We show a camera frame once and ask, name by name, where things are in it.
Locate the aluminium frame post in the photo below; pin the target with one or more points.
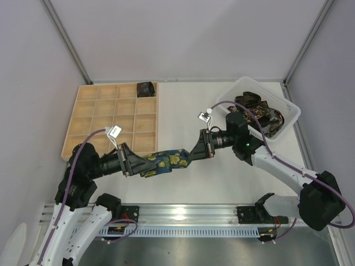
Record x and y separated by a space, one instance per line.
65 38
315 28

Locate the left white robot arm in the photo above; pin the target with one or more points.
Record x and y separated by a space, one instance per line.
61 244

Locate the left aluminium frame post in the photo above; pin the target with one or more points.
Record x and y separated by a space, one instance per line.
65 38

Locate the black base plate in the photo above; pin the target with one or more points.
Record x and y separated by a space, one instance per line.
127 212
257 215

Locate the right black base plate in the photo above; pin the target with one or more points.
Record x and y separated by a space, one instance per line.
257 215

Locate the white plastic basket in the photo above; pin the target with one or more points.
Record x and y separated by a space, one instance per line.
288 110

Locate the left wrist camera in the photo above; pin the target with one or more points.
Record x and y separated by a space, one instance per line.
112 134

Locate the blue yellow floral tie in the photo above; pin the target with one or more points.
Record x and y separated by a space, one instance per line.
166 161

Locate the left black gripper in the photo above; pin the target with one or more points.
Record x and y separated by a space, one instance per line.
123 160

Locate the aluminium mounting rail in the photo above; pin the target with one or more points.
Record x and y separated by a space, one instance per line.
188 215

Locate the dark striped tie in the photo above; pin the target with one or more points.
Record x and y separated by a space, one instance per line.
271 120

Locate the right aluminium frame post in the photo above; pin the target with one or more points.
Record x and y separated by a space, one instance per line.
315 28

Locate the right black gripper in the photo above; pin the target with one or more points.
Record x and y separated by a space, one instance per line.
207 143

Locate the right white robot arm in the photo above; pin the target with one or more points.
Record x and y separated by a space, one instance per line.
318 198

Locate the rolled dark tie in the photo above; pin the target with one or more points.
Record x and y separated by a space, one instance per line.
145 89

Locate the wooden compartment tray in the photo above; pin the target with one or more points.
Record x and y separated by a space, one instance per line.
105 105

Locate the white slotted cable duct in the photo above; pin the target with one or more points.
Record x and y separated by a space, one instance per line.
192 232

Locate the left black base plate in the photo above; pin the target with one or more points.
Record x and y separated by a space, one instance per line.
127 212

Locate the brown patterned tie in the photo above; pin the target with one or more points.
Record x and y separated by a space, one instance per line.
255 105

